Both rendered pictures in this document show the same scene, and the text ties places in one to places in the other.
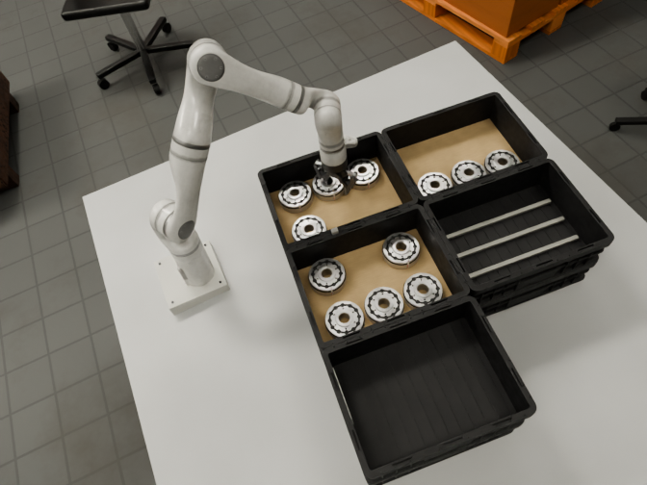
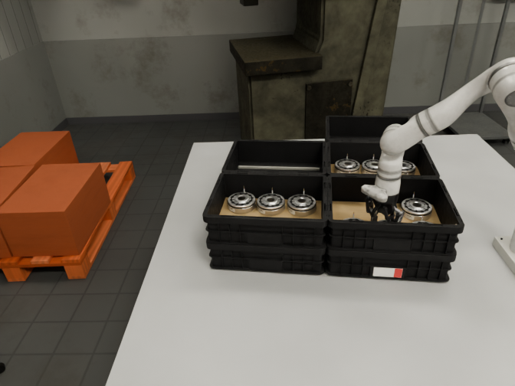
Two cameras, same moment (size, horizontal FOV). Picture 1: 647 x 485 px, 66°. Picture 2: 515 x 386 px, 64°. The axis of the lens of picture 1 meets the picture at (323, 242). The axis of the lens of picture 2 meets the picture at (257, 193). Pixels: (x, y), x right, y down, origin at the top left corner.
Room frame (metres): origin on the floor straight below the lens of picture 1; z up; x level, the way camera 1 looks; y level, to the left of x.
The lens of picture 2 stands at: (2.10, -0.12, 1.67)
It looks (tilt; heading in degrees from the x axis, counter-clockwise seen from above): 31 degrees down; 198
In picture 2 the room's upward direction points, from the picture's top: 3 degrees counter-clockwise
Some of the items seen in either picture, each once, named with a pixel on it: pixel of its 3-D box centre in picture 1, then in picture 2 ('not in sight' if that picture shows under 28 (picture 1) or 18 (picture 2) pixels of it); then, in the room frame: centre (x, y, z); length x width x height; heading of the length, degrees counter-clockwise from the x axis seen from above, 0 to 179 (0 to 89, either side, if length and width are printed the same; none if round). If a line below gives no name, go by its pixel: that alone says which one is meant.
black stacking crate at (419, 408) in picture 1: (422, 386); (369, 140); (0.30, -0.16, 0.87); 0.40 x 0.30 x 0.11; 99
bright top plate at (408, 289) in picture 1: (423, 290); (347, 165); (0.54, -0.23, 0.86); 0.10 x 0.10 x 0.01
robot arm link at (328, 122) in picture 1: (329, 126); (392, 151); (0.93, -0.08, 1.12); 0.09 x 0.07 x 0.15; 173
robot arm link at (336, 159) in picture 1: (335, 143); (384, 182); (0.96, -0.09, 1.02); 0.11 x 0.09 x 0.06; 143
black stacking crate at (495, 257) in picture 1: (509, 232); (277, 168); (0.66, -0.51, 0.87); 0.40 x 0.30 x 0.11; 99
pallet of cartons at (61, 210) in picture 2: not in sight; (48, 194); (0.20, -2.28, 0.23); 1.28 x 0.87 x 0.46; 16
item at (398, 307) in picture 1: (383, 304); (374, 165); (0.53, -0.12, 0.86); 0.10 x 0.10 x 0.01
